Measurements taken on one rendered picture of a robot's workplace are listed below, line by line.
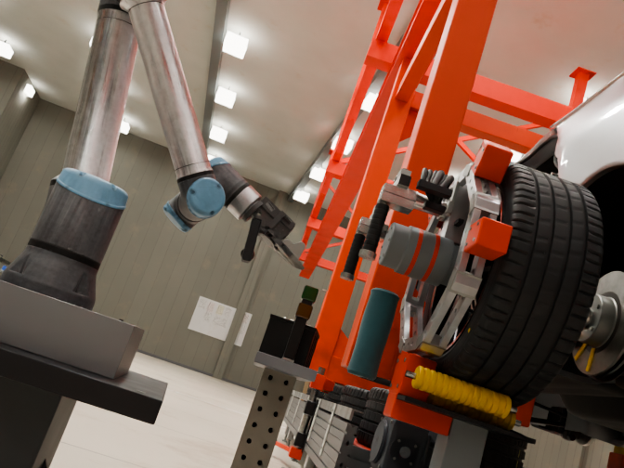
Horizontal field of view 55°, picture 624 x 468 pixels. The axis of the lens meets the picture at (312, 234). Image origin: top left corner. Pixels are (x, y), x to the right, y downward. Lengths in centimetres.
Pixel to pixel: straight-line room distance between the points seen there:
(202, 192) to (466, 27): 157
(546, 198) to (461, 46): 117
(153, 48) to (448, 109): 133
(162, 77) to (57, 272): 51
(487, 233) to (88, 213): 87
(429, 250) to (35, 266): 98
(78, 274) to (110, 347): 21
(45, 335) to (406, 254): 94
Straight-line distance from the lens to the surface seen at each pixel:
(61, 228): 132
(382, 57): 545
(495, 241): 143
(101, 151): 155
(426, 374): 156
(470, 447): 171
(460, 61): 259
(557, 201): 161
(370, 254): 152
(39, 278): 129
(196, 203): 142
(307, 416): 338
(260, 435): 184
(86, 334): 117
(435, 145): 240
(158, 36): 152
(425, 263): 168
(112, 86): 159
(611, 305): 194
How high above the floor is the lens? 38
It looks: 14 degrees up
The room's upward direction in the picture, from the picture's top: 19 degrees clockwise
